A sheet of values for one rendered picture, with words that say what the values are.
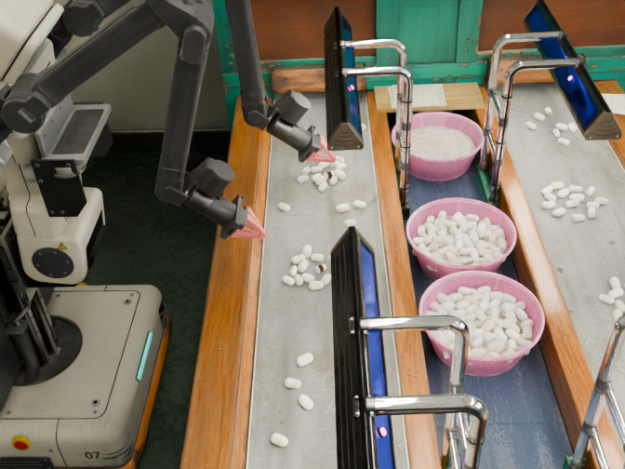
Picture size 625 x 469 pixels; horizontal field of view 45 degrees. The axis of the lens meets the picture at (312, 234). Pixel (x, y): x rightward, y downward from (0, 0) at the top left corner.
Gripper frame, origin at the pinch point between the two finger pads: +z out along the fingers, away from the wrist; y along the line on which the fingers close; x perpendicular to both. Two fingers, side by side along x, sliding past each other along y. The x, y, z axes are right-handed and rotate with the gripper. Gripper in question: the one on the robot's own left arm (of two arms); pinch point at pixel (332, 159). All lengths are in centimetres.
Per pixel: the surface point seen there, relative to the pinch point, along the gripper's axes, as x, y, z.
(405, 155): -15.7, -8.1, 11.1
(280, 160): 15.9, 13.5, -6.4
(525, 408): -11, -72, 38
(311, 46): -4, 50, -9
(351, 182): 3.6, 0.7, 9.1
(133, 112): 102, 138, -32
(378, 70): -29.8, -7.4, -9.4
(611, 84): -52, 44, 74
